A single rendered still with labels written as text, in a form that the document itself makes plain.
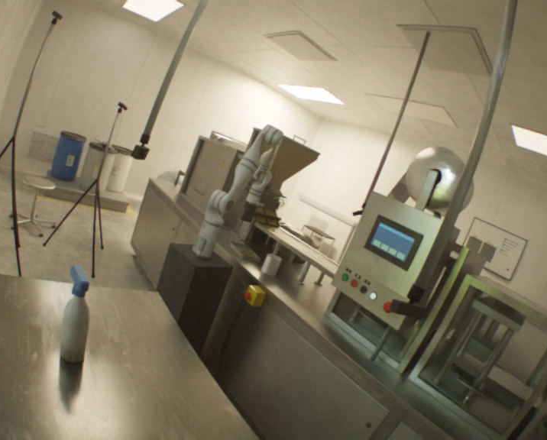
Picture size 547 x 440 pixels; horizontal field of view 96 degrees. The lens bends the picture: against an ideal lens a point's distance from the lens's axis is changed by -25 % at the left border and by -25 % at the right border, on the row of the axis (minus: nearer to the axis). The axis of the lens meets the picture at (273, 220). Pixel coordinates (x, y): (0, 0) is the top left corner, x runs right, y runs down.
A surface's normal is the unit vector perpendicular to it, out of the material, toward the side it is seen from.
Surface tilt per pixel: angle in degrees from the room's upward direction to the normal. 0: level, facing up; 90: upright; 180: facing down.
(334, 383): 90
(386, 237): 90
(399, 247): 90
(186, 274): 90
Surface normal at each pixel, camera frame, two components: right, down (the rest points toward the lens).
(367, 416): -0.72, -0.18
